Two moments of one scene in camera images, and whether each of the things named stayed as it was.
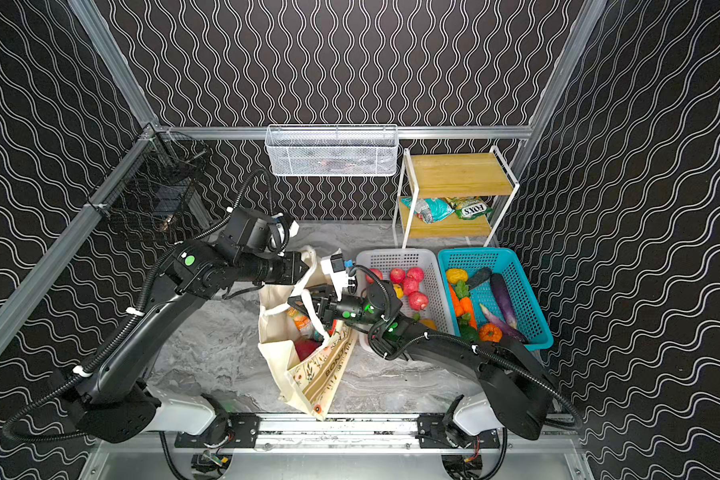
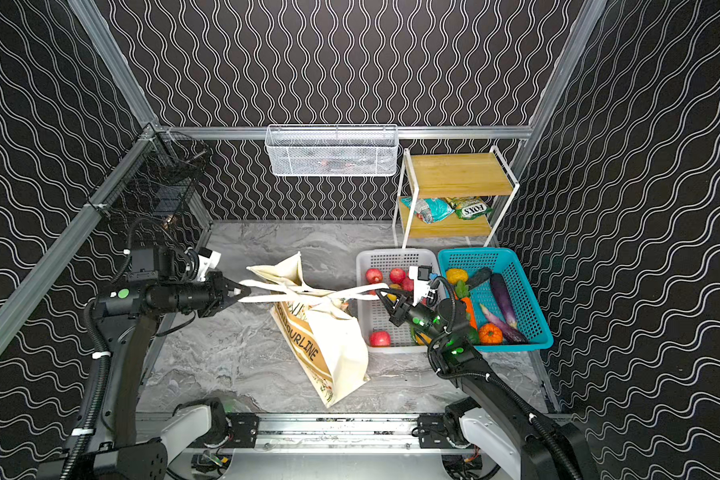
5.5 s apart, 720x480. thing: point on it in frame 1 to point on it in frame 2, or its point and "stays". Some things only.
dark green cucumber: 481,275 stays
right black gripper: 323,305 to 406,311
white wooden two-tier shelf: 452,195 stays
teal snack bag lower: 429,209 stays
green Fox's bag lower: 469,207 stays
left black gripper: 297,267 to 214,292
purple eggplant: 499,290 stays
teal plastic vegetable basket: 530,319 stays
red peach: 397,276 to 374,276
